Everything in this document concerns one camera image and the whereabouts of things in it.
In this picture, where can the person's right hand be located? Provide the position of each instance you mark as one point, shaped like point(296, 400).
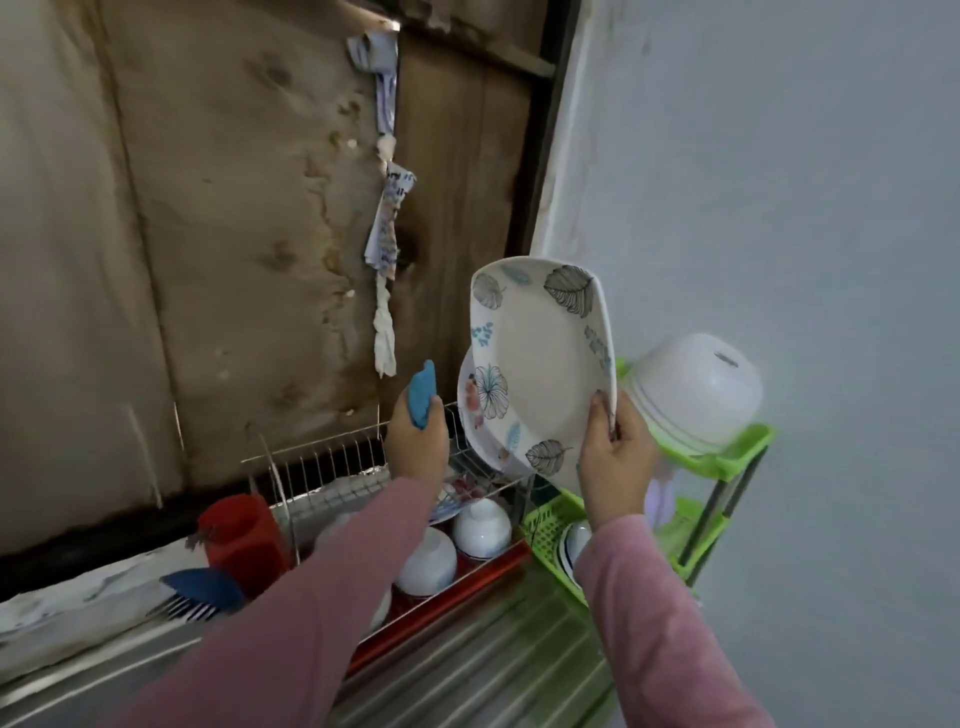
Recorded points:
point(615, 473)

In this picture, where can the person's left hand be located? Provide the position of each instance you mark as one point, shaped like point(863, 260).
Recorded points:
point(417, 447)

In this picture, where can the purple plastic bowl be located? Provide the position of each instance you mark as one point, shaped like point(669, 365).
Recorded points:
point(662, 495)

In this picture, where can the blue cleaning cloth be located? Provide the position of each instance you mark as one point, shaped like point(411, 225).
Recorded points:
point(422, 393)

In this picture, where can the stack of floral plates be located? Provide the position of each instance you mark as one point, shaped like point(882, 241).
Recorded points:
point(473, 402)

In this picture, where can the floral plate stack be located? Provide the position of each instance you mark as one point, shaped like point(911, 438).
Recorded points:
point(540, 360)

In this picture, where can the blue rice paddle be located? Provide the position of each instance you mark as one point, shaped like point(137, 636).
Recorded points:
point(203, 588)

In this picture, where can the person's right forearm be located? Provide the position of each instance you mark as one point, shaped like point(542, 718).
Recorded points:
point(668, 630)

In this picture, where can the person's left forearm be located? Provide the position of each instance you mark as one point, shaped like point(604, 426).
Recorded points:
point(285, 630)

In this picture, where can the green plastic shelf rack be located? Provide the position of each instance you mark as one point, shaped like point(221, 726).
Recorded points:
point(548, 533)

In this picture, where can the red plastic cutlery cup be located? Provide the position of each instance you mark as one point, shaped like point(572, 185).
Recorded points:
point(240, 540)

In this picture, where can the white hanging cloth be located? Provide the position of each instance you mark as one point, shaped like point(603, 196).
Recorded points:
point(387, 225)

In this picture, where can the weathered wooden board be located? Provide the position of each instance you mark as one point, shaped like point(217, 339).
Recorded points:
point(180, 225)

